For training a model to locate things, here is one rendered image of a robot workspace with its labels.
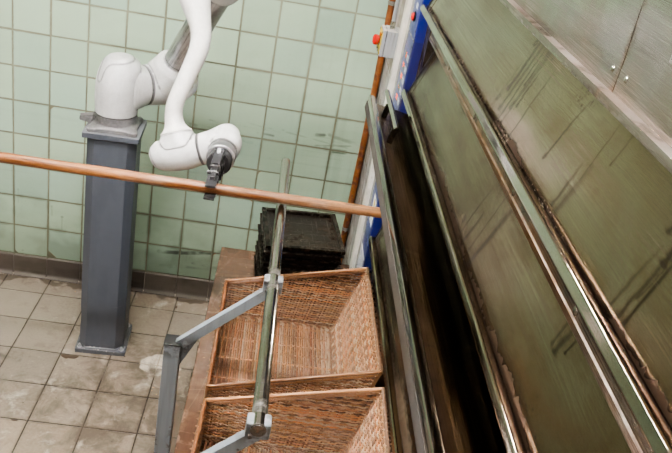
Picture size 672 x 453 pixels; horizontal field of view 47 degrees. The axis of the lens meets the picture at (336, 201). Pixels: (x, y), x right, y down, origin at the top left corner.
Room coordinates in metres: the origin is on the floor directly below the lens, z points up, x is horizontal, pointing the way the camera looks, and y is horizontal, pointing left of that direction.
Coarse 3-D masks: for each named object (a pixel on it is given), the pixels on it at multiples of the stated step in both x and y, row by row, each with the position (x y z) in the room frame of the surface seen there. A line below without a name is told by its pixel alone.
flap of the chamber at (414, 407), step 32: (384, 128) 2.06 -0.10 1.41; (416, 160) 1.91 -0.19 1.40; (416, 192) 1.69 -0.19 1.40; (384, 224) 1.48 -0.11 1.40; (416, 224) 1.51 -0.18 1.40; (416, 256) 1.36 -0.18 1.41; (448, 256) 1.41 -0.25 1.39; (416, 288) 1.23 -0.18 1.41; (448, 288) 1.28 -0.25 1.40; (448, 320) 1.16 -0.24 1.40; (448, 352) 1.06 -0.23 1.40; (448, 384) 0.98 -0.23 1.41; (480, 384) 1.00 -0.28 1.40; (416, 416) 0.88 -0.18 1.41; (448, 416) 0.90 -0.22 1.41; (480, 416) 0.92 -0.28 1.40; (416, 448) 0.83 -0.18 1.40; (448, 448) 0.83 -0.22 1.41; (480, 448) 0.85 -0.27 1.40
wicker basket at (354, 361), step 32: (224, 288) 2.13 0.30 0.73; (256, 288) 2.19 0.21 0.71; (288, 288) 2.21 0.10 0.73; (352, 288) 2.23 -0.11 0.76; (256, 320) 2.19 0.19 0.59; (288, 320) 2.21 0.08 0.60; (320, 320) 2.22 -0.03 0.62; (352, 320) 2.09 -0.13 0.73; (256, 352) 2.01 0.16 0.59; (288, 352) 2.04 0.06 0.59; (320, 352) 2.08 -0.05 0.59; (352, 352) 1.95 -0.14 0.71; (224, 384) 1.65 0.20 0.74; (288, 384) 1.67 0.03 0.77; (320, 384) 1.68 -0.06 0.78; (352, 384) 1.69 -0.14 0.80; (320, 416) 1.68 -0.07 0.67
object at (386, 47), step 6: (384, 30) 2.83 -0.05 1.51; (390, 30) 2.85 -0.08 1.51; (396, 30) 2.87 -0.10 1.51; (384, 36) 2.83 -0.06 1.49; (390, 36) 2.83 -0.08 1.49; (396, 36) 2.83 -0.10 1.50; (384, 42) 2.83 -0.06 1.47; (390, 42) 2.83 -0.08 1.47; (396, 42) 2.83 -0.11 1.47; (378, 48) 2.86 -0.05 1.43; (384, 48) 2.83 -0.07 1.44; (390, 48) 2.83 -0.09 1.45; (378, 54) 2.84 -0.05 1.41; (384, 54) 2.83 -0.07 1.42; (390, 54) 2.83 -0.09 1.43
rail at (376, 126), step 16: (384, 144) 1.88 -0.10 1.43; (384, 160) 1.77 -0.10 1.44; (384, 176) 1.67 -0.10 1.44; (384, 192) 1.60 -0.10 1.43; (400, 240) 1.36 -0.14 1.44; (400, 256) 1.30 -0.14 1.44; (400, 272) 1.24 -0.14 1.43; (400, 288) 1.20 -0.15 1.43; (416, 320) 1.09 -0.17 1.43; (416, 336) 1.04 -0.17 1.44; (416, 352) 1.00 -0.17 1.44; (416, 368) 0.96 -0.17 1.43; (416, 384) 0.94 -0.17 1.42; (432, 400) 0.89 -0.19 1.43; (432, 416) 0.86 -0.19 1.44; (432, 432) 0.83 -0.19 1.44; (432, 448) 0.79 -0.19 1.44
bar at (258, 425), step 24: (288, 168) 2.20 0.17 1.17; (264, 288) 1.54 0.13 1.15; (240, 312) 1.54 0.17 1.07; (264, 312) 1.41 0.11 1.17; (168, 336) 1.54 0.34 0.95; (192, 336) 1.53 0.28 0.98; (264, 336) 1.32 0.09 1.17; (168, 360) 1.51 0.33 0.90; (264, 360) 1.24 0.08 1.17; (168, 384) 1.51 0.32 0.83; (264, 384) 1.17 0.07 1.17; (168, 408) 1.51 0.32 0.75; (264, 408) 1.10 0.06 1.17; (168, 432) 1.51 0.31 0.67; (240, 432) 1.08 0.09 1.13; (264, 432) 1.06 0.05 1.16
